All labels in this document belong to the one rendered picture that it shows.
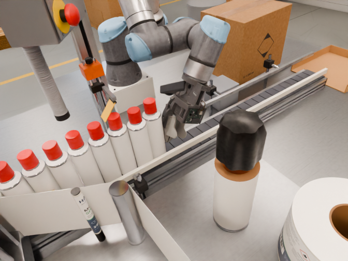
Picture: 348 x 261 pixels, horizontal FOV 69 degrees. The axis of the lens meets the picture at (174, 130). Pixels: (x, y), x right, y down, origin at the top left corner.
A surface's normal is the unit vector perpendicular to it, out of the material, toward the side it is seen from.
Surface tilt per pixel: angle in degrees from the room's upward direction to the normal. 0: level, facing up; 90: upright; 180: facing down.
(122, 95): 90
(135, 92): 90
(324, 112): 0
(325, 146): 0
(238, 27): 90
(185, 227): 0
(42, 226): 90
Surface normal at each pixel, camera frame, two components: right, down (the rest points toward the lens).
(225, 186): -0.61, 0.55
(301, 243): -0.96, 0.22
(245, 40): 0.61, 0.48
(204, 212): -0.08, -0.75
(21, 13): -0.02, 0.65
